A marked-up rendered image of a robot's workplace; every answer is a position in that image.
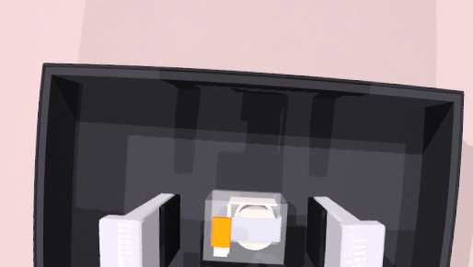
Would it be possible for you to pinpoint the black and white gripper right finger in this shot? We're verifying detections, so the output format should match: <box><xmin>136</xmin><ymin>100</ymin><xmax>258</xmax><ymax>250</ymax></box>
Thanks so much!
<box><xmin>306</xmin><ymin>197</ymin><xmax>386</xmax><ymax>267</ymax></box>

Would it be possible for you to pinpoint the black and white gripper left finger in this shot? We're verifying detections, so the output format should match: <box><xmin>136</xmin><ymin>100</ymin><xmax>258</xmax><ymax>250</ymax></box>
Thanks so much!
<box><xmin>99</xmin><ymin>193</ymin><xmax>180</xmax><ymax>267</ymax></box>

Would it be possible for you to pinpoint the black rectangular tray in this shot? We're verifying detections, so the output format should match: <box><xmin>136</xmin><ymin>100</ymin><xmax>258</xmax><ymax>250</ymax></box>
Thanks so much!
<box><xmin>33</xmin><ymin>63</ymin><xmax>465</xmax><ymax>267</ymax></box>

